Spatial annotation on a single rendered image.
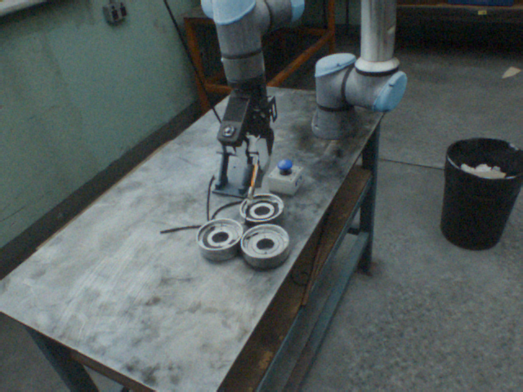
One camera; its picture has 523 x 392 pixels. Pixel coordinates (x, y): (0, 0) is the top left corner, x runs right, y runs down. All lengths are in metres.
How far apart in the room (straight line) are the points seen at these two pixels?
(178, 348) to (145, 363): 0.06
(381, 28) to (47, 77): 1.83
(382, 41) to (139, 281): 0.82
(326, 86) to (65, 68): 1.67
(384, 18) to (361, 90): 0.19
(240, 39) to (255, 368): 0.73
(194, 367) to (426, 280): 1.39
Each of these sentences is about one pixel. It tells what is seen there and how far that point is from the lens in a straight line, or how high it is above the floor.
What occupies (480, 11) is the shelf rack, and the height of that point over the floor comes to 0.44.
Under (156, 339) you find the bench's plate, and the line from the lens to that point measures 0.87.
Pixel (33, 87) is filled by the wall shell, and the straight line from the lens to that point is 2.50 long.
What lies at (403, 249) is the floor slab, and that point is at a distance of 2.14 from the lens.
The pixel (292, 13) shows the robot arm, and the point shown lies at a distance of 0.87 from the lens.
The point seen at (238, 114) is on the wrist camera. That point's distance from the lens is 0.82.
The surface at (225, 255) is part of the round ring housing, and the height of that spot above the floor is 0.82.
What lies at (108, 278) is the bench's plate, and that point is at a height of 0.80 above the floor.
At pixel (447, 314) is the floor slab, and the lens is 1.92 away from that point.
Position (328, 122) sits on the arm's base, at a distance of 1.34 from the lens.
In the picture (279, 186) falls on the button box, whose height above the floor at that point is 0.82.
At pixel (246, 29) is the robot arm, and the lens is 0.79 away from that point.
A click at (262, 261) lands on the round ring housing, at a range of 0.91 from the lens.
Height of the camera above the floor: 1.47
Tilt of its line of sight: 37 degrees down
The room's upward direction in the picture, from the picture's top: 7 degrees counter-clockwise
